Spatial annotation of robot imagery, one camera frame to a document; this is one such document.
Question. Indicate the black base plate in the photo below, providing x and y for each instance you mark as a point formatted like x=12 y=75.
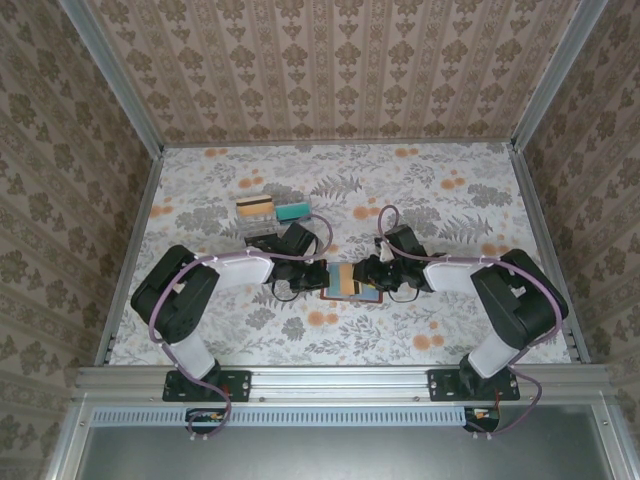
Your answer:
x=235 y=385
x=445 y=385

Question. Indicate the yellow striped sponge block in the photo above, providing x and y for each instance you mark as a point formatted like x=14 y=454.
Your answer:
x=255 y=210

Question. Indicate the floral tablecloth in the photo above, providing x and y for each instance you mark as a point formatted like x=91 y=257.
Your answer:
x=350 y=340

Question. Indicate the black connector board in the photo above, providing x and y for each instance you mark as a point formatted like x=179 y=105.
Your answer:
x=207 y=417
x=482 y=417

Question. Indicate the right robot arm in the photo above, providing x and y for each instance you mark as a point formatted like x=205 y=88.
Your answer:
x=450 y=277

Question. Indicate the aluminium frame post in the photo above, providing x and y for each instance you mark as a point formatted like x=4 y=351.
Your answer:
x=555 y=75
x=110 y=75

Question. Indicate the long aluminium base rail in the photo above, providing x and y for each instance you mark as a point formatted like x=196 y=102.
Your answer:
x=340 y=382

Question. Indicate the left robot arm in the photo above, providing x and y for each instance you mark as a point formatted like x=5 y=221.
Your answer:
x=240 y=270

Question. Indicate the aluminium side rail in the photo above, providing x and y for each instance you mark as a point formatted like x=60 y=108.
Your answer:
x=135 y=250
x=545 y=250

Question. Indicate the orange card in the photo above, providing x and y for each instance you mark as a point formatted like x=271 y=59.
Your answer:
x=341 y=279

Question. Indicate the grey metal panel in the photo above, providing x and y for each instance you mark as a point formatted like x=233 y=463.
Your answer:
x=325 y=455

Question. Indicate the teal card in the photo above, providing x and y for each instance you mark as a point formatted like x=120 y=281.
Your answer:
x=292 y=212

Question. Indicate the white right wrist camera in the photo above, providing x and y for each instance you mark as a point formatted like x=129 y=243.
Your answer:
x=385 y=251

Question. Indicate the clear acrylic box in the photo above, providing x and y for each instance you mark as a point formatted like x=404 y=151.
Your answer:
x=260 y=227

